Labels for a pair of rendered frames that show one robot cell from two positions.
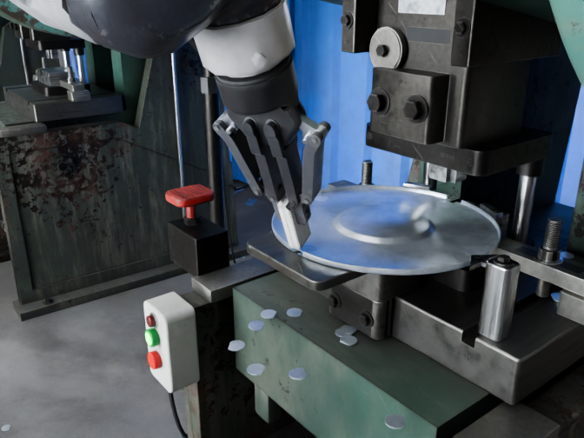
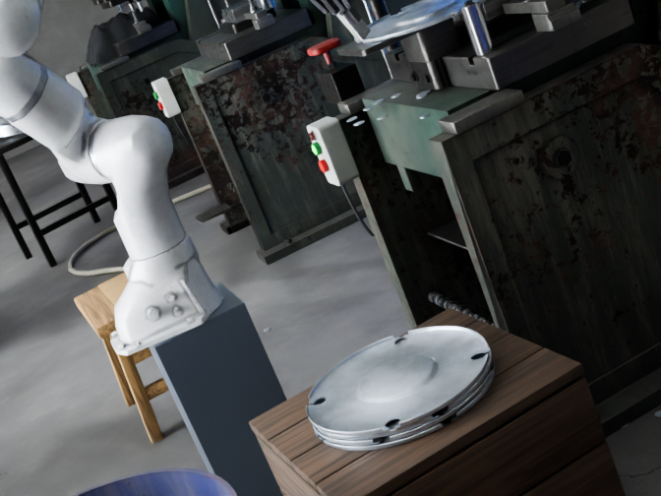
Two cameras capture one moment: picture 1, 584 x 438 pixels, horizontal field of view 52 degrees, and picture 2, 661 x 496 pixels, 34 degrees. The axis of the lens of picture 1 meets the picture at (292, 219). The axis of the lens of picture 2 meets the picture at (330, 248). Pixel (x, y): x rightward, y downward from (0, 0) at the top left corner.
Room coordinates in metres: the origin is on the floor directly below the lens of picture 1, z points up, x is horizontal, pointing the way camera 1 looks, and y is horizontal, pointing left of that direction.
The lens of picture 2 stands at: (-1.31, -0.61, 1.10)
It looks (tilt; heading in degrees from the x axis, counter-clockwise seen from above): 18 degrees down; 23
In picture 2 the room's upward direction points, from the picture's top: 22 degrees counter-clockwise
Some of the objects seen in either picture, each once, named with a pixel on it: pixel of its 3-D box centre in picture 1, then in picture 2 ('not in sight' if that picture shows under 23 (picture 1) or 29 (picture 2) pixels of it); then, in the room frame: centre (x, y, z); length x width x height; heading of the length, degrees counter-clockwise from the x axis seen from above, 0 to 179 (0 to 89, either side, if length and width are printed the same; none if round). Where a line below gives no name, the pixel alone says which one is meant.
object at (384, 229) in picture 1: (383, 222); (426, 12); (0.72, -0.12, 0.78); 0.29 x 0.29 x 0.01
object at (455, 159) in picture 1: (454, 148); not in sight; (0.80, -0.22, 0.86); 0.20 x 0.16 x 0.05; 38
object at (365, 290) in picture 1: (355, 279); (417, 54); (0.69, -0.08, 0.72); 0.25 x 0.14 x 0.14; 128
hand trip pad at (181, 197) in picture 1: (191, 212); (329, 59); (0.92, 0.17, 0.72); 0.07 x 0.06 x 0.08; 128
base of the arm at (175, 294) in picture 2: not in sight; (153, 289); (0.34, 0.44, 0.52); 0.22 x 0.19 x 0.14; 127
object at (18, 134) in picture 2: not in sight; (35, 162); (2.72, 2.24, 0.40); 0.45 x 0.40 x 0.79; 50
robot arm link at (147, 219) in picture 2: not in sight; (143, 183); (0.35, 0.38, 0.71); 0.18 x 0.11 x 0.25; 67
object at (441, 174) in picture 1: (446, 165); not in sight; (0.79, -0.21, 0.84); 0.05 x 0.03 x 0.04; 38
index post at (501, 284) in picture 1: (498, 295); (476, 27); (0.58, -0.23, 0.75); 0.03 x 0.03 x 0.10; 38
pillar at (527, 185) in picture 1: (525, 194); not in sight; (0.77, -0.32, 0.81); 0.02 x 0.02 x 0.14
